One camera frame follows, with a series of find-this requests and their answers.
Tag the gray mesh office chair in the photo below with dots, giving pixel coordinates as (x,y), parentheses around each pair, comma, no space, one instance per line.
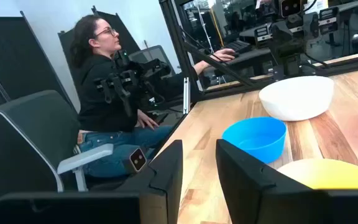
(149,54)

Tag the black keyboard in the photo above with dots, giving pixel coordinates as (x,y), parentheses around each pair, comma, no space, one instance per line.
(238,46)

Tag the yellow plastic bowl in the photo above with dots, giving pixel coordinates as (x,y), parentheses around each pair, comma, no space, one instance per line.
(331,174)

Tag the seated person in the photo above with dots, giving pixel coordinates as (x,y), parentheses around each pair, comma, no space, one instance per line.
(95,109)

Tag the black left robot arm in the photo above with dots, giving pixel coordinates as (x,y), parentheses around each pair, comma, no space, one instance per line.
(286,54)

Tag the black aluminium table frame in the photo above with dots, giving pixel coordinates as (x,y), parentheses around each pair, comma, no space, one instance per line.
(179,46)

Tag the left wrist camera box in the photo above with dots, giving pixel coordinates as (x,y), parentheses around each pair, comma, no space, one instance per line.
(291,7)

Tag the blue plastic bowl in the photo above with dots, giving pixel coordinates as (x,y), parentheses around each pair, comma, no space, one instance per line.
(256,140)

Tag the white metal bracket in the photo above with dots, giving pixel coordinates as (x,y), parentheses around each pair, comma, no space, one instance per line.
(186,95)

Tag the small table-level camera box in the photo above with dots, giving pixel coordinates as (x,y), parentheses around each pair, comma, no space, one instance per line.
(137,159)

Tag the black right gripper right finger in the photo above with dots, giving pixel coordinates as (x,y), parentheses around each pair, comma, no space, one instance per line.
(247,193)

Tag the large white bowl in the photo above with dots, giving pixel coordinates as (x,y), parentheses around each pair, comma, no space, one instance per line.
(295,98)

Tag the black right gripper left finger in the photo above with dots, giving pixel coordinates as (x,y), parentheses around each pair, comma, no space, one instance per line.
(163,186)

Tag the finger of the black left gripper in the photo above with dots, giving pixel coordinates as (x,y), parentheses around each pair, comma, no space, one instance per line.
(329,20)
(263,33)

